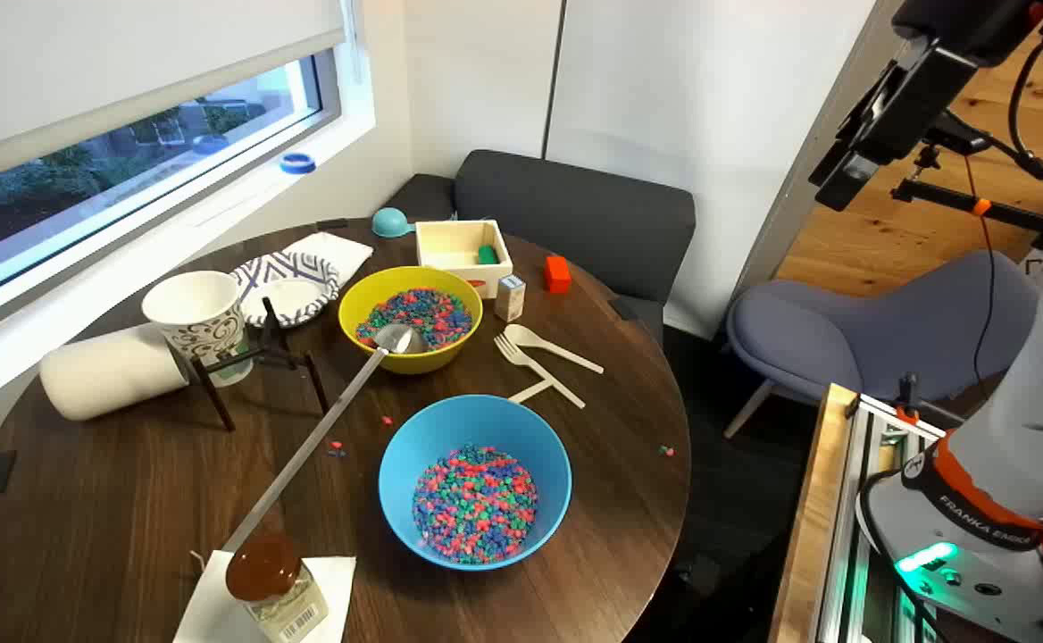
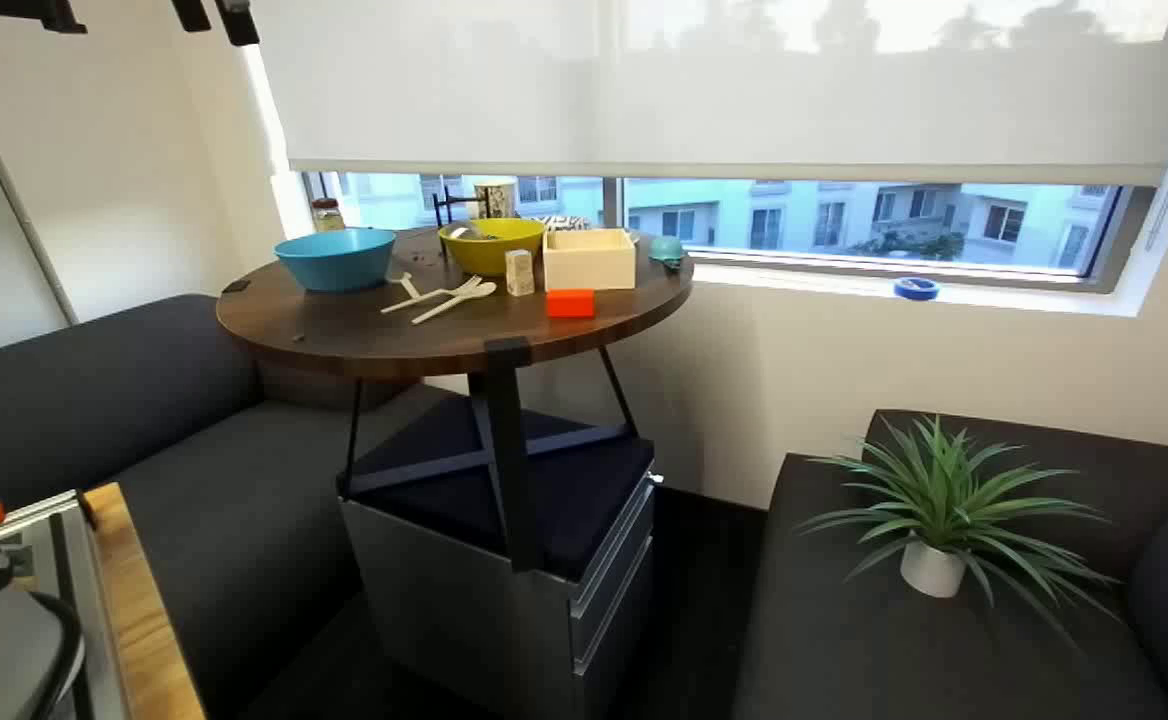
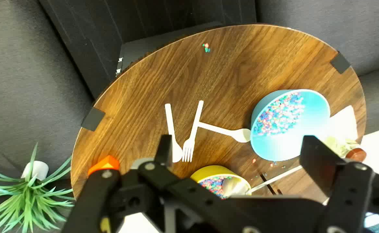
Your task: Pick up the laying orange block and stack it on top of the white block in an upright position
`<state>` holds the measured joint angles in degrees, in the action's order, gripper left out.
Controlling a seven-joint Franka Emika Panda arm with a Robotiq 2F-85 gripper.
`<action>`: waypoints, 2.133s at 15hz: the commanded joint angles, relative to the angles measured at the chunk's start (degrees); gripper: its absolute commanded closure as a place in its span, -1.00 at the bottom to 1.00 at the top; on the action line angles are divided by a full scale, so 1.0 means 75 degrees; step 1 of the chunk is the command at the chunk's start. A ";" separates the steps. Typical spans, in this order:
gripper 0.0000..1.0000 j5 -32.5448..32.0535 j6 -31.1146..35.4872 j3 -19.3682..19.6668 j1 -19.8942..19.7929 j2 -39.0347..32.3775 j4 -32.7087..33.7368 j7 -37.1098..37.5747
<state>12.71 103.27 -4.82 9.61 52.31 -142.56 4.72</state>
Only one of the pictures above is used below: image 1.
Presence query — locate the white paper cup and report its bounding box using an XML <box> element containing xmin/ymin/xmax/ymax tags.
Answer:
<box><xmin>144</xmin><ymin>271</ymin><xmax>252</xmax><ymax>386</ymax></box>

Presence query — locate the jar with brown lid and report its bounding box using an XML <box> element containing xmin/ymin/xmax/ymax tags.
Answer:
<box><xmin>223</xmin><ymin>531</ymin><xmax>329</xmax><ymax>643</ymax></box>

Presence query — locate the blue grey armchair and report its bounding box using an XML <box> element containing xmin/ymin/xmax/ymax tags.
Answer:
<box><xmin>726</xmin><ymin>249</ymin><xmax>1038</xmax><ymax>436</ymax></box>

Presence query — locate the black camera on tripod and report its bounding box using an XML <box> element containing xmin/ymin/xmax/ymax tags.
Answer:
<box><xmin>811</xmin><ymin>0</ymin><xmax>1043</xmax><ymax>212</ymax></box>

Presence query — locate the blue bowl with beads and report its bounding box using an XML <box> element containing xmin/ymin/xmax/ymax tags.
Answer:
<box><xmin>377</xmin><ymin>394</ymin><xmax>575</xmax><ymax>573</ymax></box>

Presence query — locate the aluminium frame cart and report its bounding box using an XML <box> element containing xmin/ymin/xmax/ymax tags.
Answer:
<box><xmin>766</xmin><ymin>386</ymin><xmax>940</xmax><ymax>643</ymax></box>

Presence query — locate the blue disc on windowsill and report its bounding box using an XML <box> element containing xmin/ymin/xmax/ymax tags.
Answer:
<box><xmin>278</xmin><ymin>155</ymin><xmax>317</xmax><ymax>174</ymax></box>

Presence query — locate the small teal ball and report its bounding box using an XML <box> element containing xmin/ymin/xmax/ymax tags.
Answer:
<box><xmin>371</xmin><ymin>206</ymin><xmax>409</xmax><ymax>238</ymax></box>

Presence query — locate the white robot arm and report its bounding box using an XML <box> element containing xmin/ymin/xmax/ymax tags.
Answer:
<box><xmin>857</xmin><ymin>296</ymin><xmax>1043</xmax><ymax>643</ymax></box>

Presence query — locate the yellow bowl with beads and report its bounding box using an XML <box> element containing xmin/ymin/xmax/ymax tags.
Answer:
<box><xmin>338</xmin><ymin>263</ymin><xmax>483</xmax><ymax>375</ymax></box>

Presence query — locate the white paper towel roll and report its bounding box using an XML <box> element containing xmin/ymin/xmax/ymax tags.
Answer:
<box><xmin>39</xmin><ymin>324</ymin><xmax>189</xmax><ymax>421</ymax></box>

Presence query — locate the orange wooden block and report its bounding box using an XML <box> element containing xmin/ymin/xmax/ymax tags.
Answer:
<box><xmin>542</xmin><ymin>253</ymin><xmax>575</xmax><ymax>294</ymax></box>

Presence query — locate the alphabet wooden block stack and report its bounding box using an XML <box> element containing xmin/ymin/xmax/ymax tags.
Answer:
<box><xmin>497</xmin><ymin>274</ymin><xmax>526</xmax><ymax>323</ymax></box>

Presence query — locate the white paper napkin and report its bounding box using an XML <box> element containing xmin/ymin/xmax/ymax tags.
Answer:
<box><xmin>172</xmin><ymin>549</ymin><xmax>355</xmax><ymax>643</ymax></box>

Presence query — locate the patterned white cloth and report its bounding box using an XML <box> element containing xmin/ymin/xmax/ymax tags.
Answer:
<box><xmin>230</xmin><ymin>232</ymin><xmax>371</xmax><ymax>327</ymax></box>

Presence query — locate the white roller blind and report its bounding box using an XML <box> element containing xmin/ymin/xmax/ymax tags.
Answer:
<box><xmin>0</xmin><ymin>0</ymin><xmax>345</xmax><ymax>171</ymax></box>

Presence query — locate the green block in box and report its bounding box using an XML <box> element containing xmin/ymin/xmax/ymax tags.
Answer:
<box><xmin>476</xmin><ymin>242</ymin><xmax>500</xmax><ymax>263</ymax></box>

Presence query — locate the dark grey sofa chair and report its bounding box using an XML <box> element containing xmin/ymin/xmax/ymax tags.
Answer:
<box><xmin>385</xmin><ymin>149</ymin><xmax>695</xmax><ymax>343</ymax></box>

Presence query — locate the white wooden box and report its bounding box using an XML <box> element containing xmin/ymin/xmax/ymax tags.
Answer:
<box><xmin>413</xmin><ymin>219</ymin><xmax>515</xmax><ymax>301</ymax></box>

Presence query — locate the white plastic fork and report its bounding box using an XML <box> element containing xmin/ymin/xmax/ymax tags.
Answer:
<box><xmin>492</xmin><ymin>337</ymin><xmax>585</xmax><ymax>406</ymax></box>

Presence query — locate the long metal ladle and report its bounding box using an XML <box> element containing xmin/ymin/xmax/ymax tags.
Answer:
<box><xmin>223</xmin><ymin>324</ymin><xmax>416</xmax><ymax>555</ymax></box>

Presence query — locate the black wire stand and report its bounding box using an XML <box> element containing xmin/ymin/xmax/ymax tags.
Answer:
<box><xmin>172</xmin><ymin>301</ymin><xmax>329</xmax><ymax>432</ymax></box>

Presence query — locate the white plastic spoon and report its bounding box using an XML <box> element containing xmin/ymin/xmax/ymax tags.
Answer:
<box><xmin>502</xmin><ymin>324</ymin><xmax>602</xmax><ymax>375</ymax></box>

